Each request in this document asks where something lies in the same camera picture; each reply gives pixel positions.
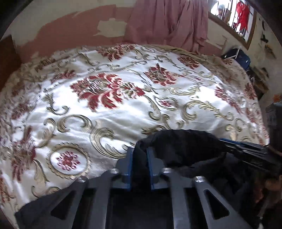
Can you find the dark navy padded jacket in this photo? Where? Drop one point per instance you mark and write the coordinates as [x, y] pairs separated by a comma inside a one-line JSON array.
[[209, 188]]

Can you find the brown wooden headboard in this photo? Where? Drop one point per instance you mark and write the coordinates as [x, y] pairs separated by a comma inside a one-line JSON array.
[[9, 60]]

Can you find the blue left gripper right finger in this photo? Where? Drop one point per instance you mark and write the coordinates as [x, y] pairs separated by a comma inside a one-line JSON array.
[[229, 141]]

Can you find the blue backpack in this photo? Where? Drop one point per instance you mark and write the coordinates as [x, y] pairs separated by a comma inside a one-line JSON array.
[[238, 54]]

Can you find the red garment outside window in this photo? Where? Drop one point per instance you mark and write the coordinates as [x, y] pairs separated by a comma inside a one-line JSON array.
[[242, 15]]

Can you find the pink right curtain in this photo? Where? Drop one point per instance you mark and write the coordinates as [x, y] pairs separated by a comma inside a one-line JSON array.
[[190, 31]]

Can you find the pink left curtain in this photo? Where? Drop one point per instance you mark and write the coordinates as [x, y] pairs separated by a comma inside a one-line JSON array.
[[152, 22]]

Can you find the floral white bed cover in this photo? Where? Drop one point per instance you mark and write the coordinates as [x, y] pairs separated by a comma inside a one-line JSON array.
[[76, 113]]

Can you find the pink curtain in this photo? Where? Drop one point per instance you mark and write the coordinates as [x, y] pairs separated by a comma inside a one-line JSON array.
[[190, 31], [152, 22]]

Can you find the person's right hand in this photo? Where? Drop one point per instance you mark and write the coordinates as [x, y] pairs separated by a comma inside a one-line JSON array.
[[265, 183]]

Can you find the brown wooden window frame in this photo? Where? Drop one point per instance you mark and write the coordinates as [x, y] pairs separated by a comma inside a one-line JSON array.
[[223, 14]]

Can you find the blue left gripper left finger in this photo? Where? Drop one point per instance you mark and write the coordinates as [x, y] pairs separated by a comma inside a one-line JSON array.
[[123, 171]]

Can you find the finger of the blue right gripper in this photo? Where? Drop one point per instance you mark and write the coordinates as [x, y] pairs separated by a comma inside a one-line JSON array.
[[159, 174]]

